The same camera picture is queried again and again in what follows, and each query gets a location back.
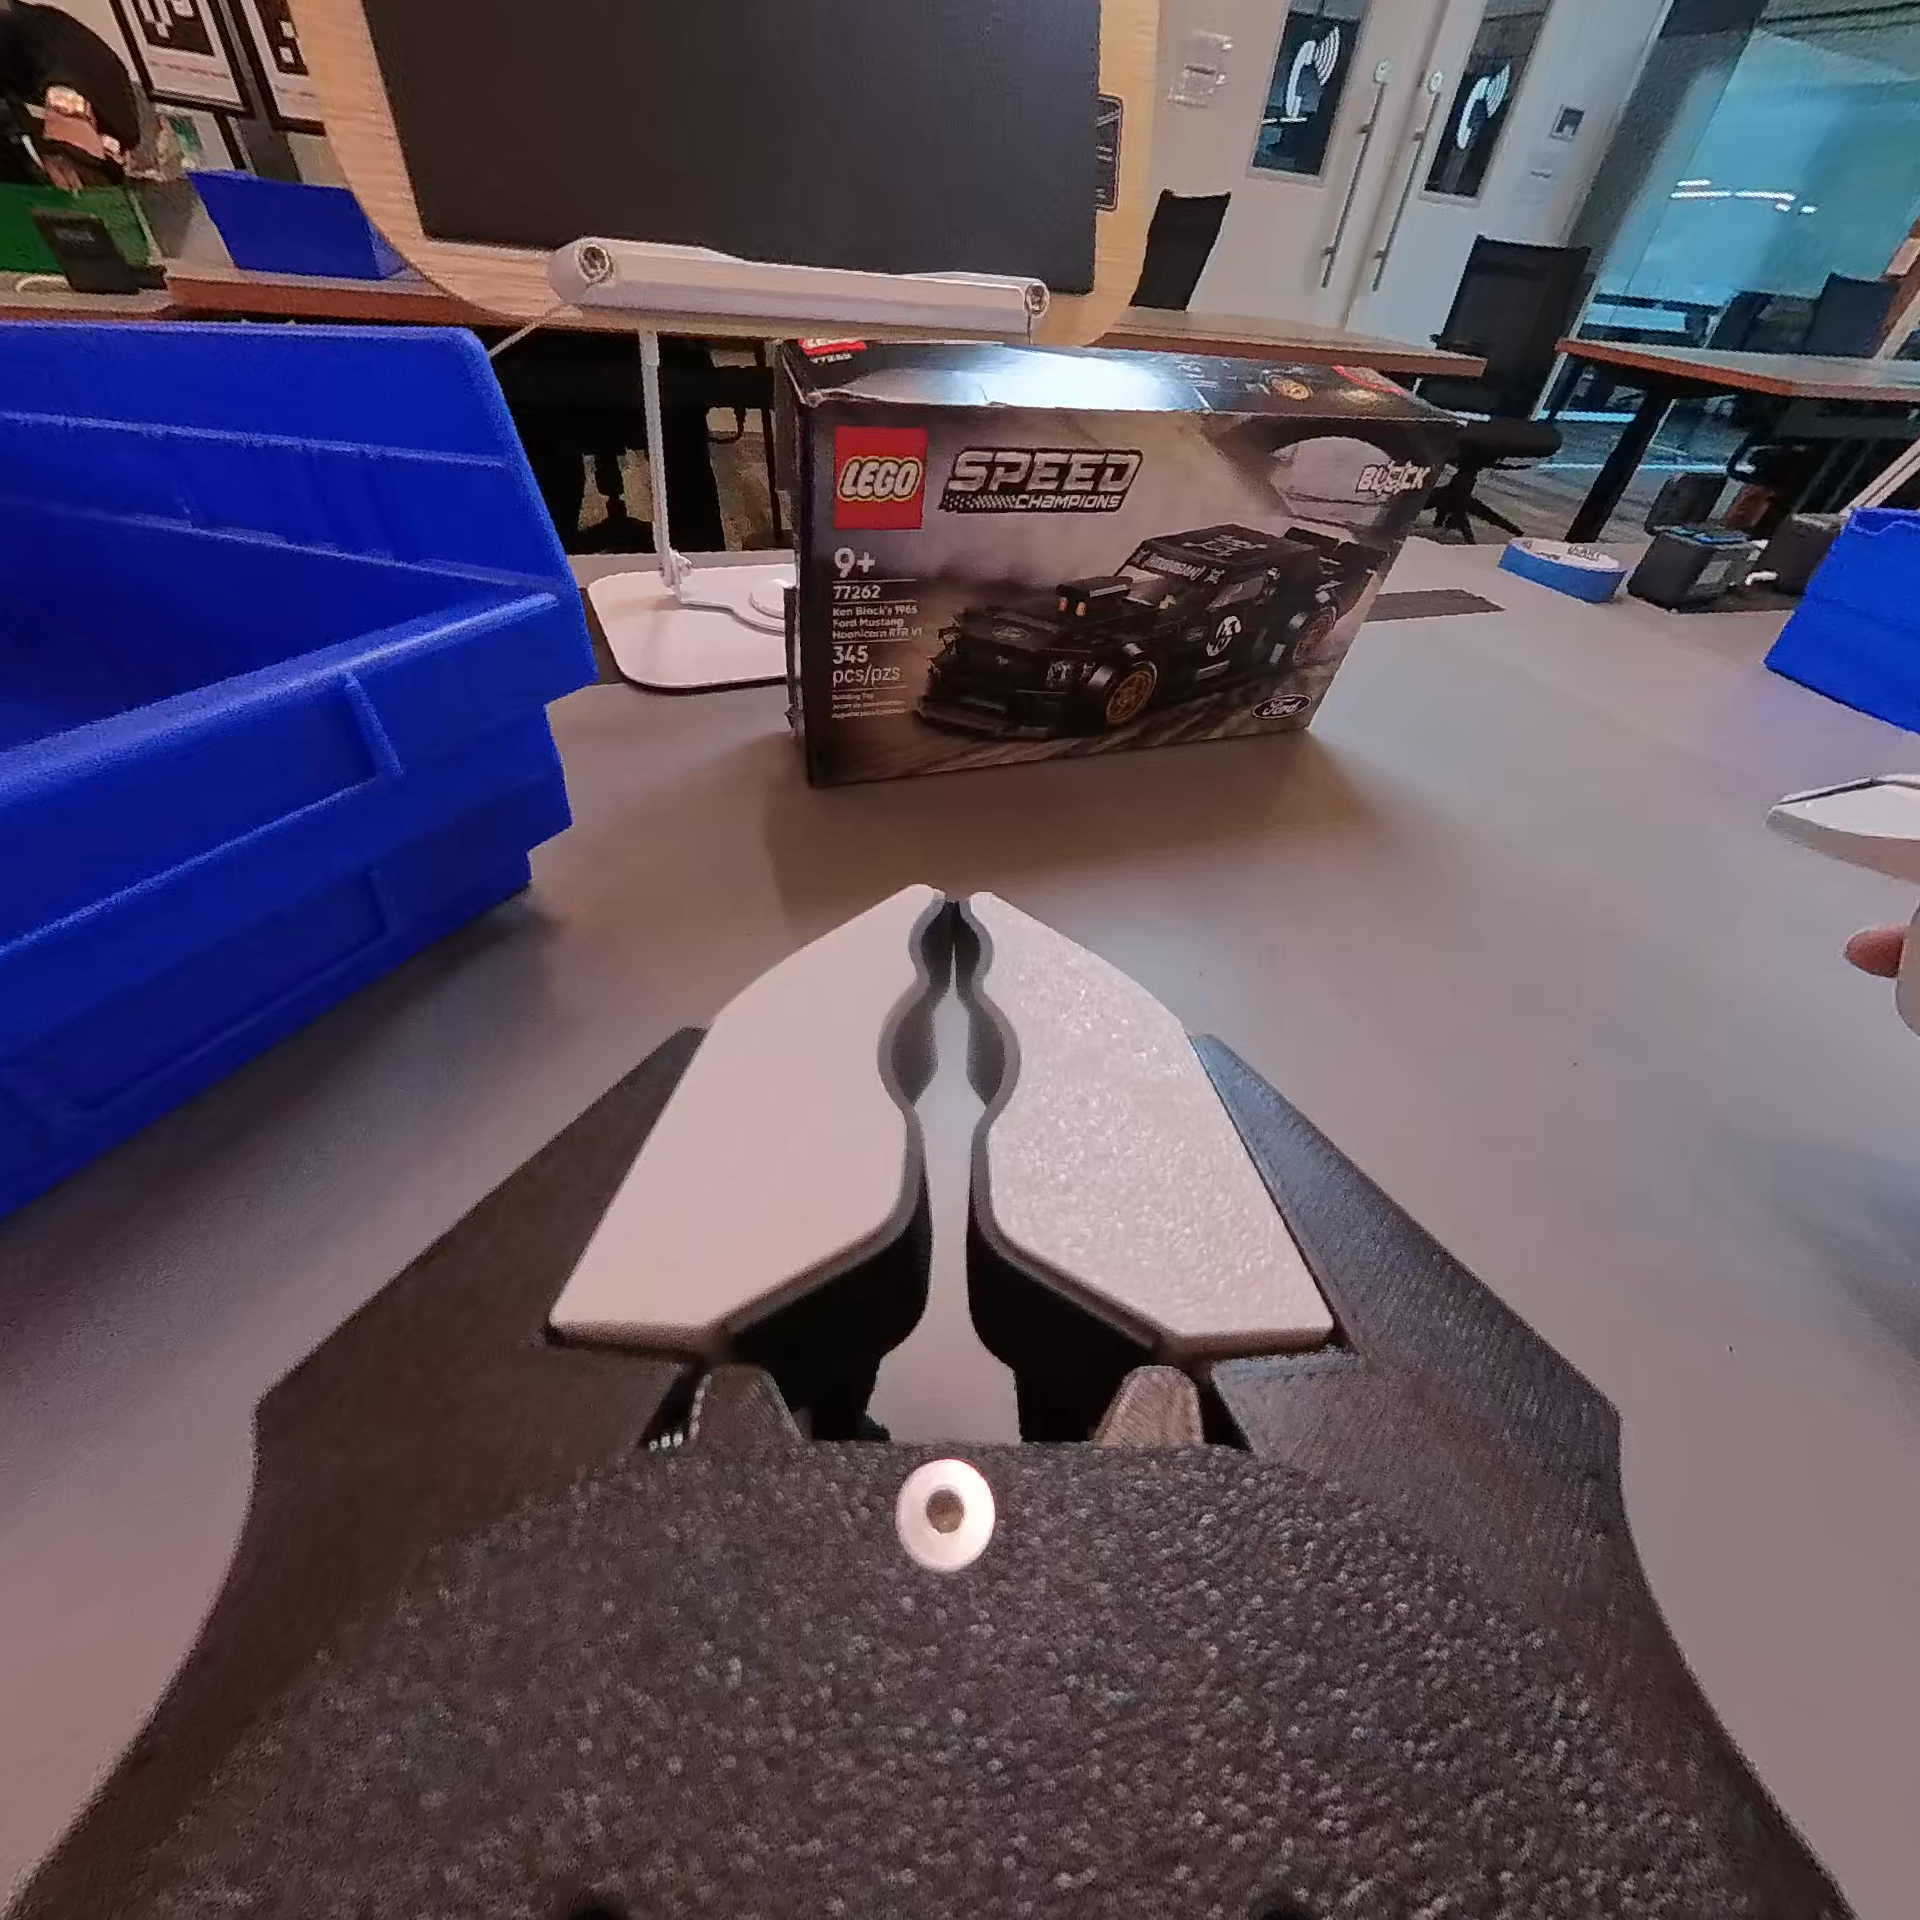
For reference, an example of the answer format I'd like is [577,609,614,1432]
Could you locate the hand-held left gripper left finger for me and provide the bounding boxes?
[545,883,954,1446]

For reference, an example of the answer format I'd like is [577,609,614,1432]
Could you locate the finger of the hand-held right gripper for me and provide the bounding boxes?
[1764,774,1920,889]

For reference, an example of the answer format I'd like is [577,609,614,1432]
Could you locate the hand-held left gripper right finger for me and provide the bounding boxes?
[956,892,1338,1446]

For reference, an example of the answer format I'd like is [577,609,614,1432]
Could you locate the black lego car box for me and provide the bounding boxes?
[773,336,1470,793]

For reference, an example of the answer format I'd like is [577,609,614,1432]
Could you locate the black battery pack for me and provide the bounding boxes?
[1628,522,1766,609]

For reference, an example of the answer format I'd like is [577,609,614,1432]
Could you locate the blue tape roll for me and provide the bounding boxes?
[1500,534,1631,606]

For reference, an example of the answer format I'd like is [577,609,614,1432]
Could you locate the wooden desk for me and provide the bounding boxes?
[1049,307,1487,387]
[1554,336,1920,547]

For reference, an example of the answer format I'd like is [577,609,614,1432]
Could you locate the white desk lamp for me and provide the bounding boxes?
[545,234,1054,694]

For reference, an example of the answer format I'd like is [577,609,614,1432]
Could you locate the black office chair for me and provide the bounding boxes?
[1125,189,1234,313]
[1415,234,1596,547]

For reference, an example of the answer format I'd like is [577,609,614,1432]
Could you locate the large blue plastic bin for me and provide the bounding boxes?
[0,319,600,1221]

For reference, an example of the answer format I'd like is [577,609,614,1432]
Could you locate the wood framed black board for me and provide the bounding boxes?
[283,0,1165,343]

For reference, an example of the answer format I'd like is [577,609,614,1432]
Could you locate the small blue plastic bin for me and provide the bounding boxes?
[190,166,407,284]

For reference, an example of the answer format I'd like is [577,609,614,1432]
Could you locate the small black stand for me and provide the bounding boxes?
[28,208,168,296]

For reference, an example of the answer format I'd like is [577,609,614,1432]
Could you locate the green box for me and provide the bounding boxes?
[0,179,161,283]

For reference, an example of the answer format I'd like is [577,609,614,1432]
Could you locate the black framed wall picture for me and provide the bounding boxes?
[239,0,325,138]
[114,0,257,116]

